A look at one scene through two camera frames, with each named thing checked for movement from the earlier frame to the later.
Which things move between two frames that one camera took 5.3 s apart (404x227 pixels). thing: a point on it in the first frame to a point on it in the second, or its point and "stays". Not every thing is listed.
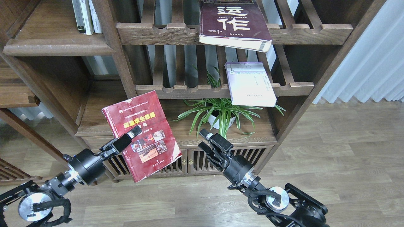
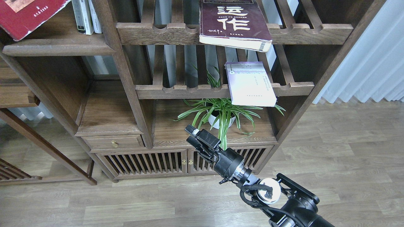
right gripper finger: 206,148 to 193,141
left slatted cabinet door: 116,166 stays
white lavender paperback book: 248,84 stays
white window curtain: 373,68 stays
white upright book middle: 88,17 stays
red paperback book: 157,146 to 18,17
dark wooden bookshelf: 144,89 stays
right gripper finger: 205,134 to 192,130
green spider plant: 221,113 stays
